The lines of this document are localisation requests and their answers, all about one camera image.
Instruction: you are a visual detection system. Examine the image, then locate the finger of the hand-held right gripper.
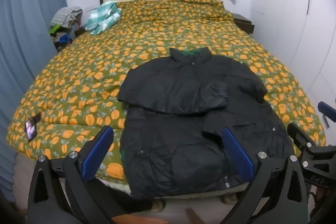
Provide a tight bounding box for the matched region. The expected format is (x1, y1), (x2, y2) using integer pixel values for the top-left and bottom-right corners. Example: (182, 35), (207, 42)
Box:
(317, 101), (336, 130)
(287, 122), (316, 154)

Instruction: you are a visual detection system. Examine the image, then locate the pile of mixed clothes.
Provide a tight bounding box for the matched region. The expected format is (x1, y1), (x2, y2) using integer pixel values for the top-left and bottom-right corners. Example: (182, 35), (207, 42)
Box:
(49, 21), (84, 51)

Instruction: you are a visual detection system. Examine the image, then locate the green orange floral blanket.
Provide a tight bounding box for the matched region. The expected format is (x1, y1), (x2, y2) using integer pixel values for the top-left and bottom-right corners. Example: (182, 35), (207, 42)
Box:
(7, 0), (327, 180)

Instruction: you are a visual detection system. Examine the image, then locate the teal white checked cloth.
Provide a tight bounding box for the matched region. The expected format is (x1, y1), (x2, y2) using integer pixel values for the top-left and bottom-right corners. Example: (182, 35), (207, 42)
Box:
(85, 1), (123, 35)

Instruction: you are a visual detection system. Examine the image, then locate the black puffer jacket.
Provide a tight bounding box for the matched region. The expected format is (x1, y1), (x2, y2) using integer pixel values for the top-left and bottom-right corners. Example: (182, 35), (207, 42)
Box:
(118, 47), (295, 200)

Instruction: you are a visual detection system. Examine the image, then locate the dark wooden nightstand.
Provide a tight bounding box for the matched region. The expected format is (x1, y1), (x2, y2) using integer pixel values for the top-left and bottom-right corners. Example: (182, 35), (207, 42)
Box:
(232, 13), (255, 35)

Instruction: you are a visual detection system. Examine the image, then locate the white wardrobe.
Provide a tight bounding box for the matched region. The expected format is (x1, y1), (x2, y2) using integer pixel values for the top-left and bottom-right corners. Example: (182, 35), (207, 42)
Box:
(250, 0), (336, 111)

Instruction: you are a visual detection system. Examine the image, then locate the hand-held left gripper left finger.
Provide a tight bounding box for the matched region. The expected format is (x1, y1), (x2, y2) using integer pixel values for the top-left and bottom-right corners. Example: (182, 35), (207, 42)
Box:
(28, 125), (114, 224)

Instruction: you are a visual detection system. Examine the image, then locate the blue grey curtain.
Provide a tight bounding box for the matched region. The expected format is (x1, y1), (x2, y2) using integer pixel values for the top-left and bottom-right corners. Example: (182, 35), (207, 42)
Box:
(0, 0), (68, 205)

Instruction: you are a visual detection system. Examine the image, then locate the black smartphone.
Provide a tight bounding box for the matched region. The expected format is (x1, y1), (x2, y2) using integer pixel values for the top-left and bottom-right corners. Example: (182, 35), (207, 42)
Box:
(24, 113), (42, 142)

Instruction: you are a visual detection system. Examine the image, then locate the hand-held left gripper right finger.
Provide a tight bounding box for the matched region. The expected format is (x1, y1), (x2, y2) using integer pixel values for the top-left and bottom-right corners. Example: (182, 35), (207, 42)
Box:
(222, 127), (309, 224)

